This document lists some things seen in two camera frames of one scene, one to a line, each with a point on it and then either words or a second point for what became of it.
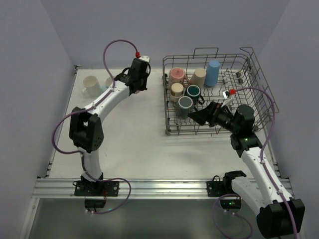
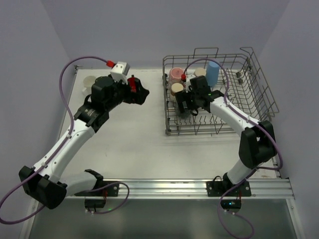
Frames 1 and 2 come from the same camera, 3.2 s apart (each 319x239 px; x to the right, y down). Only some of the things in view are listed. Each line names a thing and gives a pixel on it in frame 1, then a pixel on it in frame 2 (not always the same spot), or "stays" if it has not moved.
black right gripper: (212, 113) -> (184, 100)
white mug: (91, 87) stays
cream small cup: (176, 92) stays
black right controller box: (231, 203) stays
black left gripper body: (139, 83) -> (128, 92)
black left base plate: (96, 188) stays
